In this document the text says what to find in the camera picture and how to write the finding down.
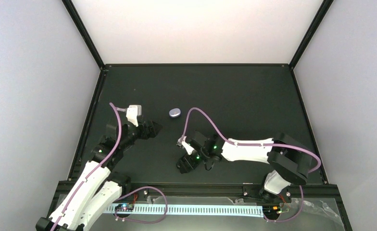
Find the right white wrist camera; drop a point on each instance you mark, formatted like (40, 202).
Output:
(186, 146)

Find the white slotted cable duct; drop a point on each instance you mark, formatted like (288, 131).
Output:
(195, 210)

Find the lavender earbud charging case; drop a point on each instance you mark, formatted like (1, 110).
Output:
(174, 113)

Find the left circuit board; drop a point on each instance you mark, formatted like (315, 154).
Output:
(123, 208)

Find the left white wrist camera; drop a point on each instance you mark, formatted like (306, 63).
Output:
(132, 114)

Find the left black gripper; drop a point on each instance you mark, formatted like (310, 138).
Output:
(151, 132)

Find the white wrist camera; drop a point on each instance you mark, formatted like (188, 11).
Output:
(132, 114)
(186, 146)

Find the black front aluminium rail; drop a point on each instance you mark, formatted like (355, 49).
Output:
(235, 190)

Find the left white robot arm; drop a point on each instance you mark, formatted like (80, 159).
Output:
(99, 184)

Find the right circuit board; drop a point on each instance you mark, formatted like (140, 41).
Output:
(272, 209)

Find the circuit board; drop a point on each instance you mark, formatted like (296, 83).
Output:
(123, 208)
(272, 209)

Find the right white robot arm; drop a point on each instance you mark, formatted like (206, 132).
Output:
(291, 164)

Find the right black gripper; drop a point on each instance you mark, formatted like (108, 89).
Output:
(185, 161)

